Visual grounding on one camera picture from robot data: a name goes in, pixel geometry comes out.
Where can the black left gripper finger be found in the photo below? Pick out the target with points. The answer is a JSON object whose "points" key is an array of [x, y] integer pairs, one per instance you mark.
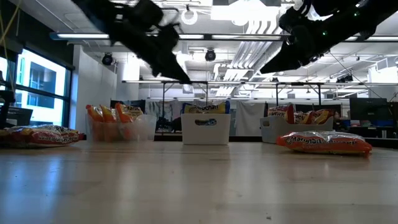
{"points": [[169, 68]]}

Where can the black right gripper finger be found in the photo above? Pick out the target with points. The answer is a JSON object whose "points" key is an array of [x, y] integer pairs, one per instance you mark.
{"points": [[281, 63]]}

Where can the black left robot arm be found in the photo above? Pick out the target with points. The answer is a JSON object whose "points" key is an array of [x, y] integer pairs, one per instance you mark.
{"points": [[93, 9]]}

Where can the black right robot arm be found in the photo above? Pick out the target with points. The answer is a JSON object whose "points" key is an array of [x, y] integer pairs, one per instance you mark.
{"points": [[357, 15]]}

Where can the red orange Maruchan noodle pack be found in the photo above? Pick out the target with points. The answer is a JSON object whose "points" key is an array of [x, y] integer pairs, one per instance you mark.
{"points": [[40, 137]]}

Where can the white hanging cloth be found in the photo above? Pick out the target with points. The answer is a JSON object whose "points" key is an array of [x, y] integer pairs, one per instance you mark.
{"points": [[248, 118], [161, 109]]}

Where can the round white pendant lamp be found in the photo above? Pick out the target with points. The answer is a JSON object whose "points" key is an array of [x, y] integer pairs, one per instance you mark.
{"points": [[189, 17]]}

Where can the black ceiling spotlight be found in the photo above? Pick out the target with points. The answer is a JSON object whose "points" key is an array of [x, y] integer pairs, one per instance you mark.
{"points": [[345, 78]]}

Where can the ceiling light strip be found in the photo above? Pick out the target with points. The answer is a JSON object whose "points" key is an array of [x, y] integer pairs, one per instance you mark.
{"points": [[81, 36]]}

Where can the clear plastic bin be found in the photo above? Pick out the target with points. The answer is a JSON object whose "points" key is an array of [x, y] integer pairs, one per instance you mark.
{"points": [[146, 130]]}

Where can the white plastic bin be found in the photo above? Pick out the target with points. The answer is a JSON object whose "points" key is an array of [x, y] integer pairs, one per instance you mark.
{"points": [[189, 133]]}

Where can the grey plastic bin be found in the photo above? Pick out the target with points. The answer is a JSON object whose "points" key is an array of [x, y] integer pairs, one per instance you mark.
{"points": [[273, 133]]}

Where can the person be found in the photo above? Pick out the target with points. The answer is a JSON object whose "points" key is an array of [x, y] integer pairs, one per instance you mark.
{"points": [[337, 116]]}

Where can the dark background desk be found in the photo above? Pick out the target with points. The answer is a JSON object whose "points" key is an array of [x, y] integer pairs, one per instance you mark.
{"points": [[373, 132]]}

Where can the large glass window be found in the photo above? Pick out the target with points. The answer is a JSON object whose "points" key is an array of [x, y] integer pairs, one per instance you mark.
{"points": [[40, 77]]}

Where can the black metal rack frame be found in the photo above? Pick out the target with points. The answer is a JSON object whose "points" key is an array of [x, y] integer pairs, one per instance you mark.
{"points": [[140, 81]]}

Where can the round black ceiling camera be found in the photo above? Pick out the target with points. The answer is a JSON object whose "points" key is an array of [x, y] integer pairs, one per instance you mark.
{"points": [[210, 55], [107, 59]]}

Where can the black aluminium table frame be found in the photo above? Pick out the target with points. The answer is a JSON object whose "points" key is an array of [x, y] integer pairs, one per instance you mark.
{"points": [[245, 138]]}

